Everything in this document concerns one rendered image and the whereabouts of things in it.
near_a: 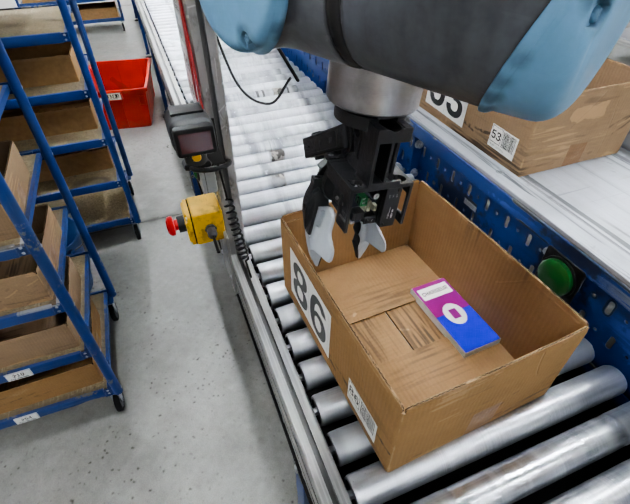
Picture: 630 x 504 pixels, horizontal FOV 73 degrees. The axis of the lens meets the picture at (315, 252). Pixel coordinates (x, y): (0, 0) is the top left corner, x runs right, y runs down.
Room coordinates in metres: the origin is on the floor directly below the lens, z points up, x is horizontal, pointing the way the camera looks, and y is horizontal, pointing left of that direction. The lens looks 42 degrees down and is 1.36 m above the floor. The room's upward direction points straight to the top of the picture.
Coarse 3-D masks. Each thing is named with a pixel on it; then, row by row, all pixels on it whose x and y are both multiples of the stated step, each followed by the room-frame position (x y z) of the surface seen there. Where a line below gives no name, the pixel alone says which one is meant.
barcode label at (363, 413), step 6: (348, 384) 0.34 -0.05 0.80; (348, 390) 0.33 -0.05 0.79; (354, 390) 0.32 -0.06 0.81; (348, 396) 0.33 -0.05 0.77; (354, 396) 0.32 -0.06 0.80; (354, 402) 0.32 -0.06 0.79; (360, 402) 0.30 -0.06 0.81; (354, 408) 0.32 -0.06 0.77; (360, 408) 0.30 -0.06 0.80; (366, 408) 0.29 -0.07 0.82; (360, 414) 0.30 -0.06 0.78; (366, 414) 0.29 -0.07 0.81; (366, 420) 0.29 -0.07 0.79; (372, 420) 0.27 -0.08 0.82; (366, 426) 0.28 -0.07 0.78; (372, 426) 0.27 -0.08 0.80; (372, 432) 0.27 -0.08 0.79; (372, 438) 0.27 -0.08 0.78
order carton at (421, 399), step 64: (384, 256) 0.66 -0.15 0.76; (448, 256) 0.59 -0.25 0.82; (512, 256) 0.49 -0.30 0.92; (384, 320) 0.49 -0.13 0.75; (512, 320) 0.44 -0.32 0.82; (576, 320) 0.37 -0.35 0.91; (384, 384) 0.27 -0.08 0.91; (448, 384) 0.36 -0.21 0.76; (512, 384) 0.30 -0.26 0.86; (384, 448) 0.25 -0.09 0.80
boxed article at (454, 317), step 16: (416, 288) 0.56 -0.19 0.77; (432, 288) 0.56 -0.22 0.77; (448, 288) 0.56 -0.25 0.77; (432, 304) 0.52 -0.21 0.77; (448, 304) 0.52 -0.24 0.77; (464, 304) 0.52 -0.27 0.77; (432, 320) 0.49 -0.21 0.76; (448, 320) 0.48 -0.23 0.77; (464, 320) 0.48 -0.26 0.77; (480, 320) 0.48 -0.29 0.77; (448, 336) 0.45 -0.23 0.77; (464, 336) 0.45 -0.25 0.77; (480, 336) 0.45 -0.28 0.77; (496, 336) 0.45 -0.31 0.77; (464, 352) 0.41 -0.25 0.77
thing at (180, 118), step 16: (176, 112) 0.62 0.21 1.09; (192, 112) 0.62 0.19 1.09; (176, 128) 0.57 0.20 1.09; (192, 128) 0.57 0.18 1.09; (208, 128) 0.58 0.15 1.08; (176, 144) 0.56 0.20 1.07; (192, 144) 0.57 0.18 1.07; (208, 144) 0.57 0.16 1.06; (192, 160) 0.61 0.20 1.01; (208, 160) 0.63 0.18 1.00
